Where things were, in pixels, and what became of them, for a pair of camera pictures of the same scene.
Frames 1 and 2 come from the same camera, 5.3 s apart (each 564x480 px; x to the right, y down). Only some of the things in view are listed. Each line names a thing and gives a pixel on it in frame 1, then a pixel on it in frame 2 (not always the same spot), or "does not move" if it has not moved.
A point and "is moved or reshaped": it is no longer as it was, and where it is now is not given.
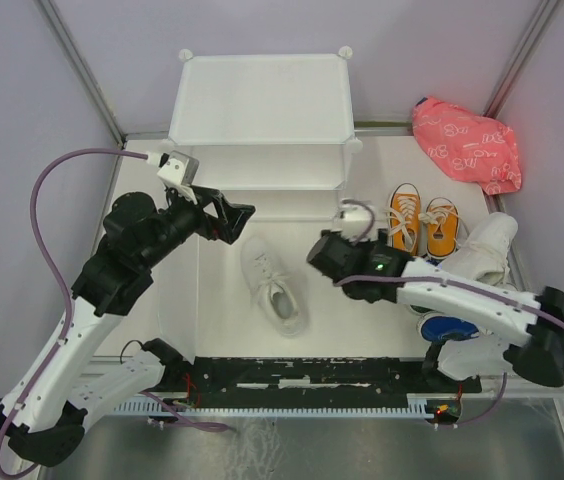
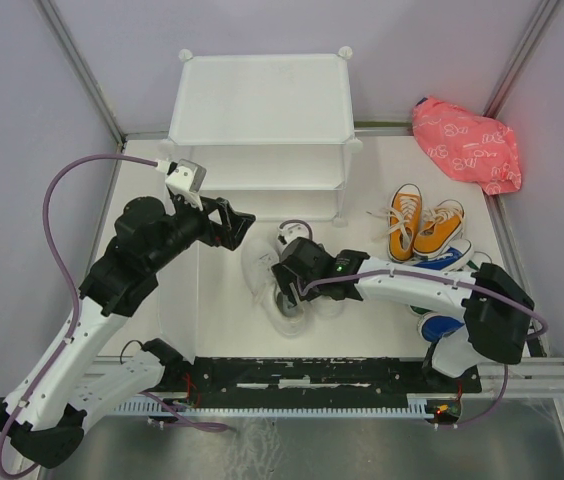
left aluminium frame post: x=88 y=78 does not move
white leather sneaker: x=276 y=284 does not move
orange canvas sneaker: x=403 y=217 does not move
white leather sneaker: x=484 y=255 → x=328 y=308
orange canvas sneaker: x=442 y=232 is moved or reshaped
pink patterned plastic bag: x=473 y=148 does not move
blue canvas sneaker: x=442 y=328 does not move
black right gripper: x=379 y=240 → x=282 y=275
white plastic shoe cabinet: x=271 y=132 does not move
